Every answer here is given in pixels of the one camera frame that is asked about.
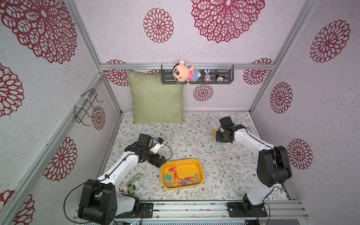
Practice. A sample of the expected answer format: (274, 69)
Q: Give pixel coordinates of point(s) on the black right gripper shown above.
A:
(221, 136)

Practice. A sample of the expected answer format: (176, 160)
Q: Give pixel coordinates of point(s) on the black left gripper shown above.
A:
(154, 161)

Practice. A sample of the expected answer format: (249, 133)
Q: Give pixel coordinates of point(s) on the red clothespin top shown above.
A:
(173, 169)

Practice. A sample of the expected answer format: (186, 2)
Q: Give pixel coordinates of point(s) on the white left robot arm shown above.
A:
(101, 201)

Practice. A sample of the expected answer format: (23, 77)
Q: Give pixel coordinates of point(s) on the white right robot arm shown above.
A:
(273, 166)

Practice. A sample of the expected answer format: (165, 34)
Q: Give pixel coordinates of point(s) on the yellow plastic storage box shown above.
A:
(182, 174)

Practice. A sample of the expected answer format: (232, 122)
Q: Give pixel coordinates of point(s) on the black white mouse figure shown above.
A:
(220, 78)

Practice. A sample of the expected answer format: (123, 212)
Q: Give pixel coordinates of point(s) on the green cushion pillow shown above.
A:
(153, 101)

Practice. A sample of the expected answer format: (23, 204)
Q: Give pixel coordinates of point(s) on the small blue rabbit figure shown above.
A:
(207, 77)

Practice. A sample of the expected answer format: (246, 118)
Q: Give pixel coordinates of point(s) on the cartoon boy plush doll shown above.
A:
(182, 73)

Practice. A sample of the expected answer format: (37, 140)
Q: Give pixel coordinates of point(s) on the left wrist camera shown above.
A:
(145, 139)

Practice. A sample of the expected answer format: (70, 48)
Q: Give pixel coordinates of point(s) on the plush keychain with green ring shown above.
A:
(128, 188)

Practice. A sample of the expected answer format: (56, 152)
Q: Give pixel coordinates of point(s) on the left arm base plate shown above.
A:
(142, 210)

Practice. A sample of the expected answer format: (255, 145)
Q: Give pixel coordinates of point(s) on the dark wall shelf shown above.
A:
(221, 69)

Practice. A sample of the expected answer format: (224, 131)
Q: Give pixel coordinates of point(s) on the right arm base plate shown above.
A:
(246, 210)

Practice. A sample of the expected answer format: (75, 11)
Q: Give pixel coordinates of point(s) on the black wire wall rack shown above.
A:
(82, 110)

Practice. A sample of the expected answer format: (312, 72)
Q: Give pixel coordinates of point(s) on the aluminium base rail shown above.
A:
(214, 210)

